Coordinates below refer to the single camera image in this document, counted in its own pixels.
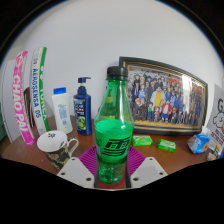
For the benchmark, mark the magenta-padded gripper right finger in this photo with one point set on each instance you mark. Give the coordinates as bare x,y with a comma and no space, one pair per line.
146,170

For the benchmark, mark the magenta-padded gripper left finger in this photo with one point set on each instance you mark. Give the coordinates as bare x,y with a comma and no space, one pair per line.
75,171

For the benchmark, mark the green plastic drink bottle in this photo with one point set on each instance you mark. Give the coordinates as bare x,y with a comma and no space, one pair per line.
112,136

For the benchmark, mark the small green packet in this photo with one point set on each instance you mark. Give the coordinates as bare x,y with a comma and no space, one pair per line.
142,140
166,145

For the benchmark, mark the camouflage mug with white inside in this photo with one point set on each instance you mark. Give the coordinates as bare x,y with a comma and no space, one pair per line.
53,141

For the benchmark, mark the light blue tissue pack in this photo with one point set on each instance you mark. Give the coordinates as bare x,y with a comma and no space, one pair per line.
198,144

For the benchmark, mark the dark blue pump bottle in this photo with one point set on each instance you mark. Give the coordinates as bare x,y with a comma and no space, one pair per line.
82,113

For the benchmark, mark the white bottle with blue cap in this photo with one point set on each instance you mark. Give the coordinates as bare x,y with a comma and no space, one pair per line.
62,111

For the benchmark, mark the small printed box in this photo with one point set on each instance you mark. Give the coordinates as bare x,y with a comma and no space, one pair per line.
213,154

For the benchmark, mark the framed group picture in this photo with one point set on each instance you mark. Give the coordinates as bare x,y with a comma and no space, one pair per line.
166,96

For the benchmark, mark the white and green tube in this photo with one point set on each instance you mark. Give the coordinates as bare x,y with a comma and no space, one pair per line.
38,93

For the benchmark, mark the pink and white tube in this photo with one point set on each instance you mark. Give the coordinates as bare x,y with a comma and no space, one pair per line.
21,100

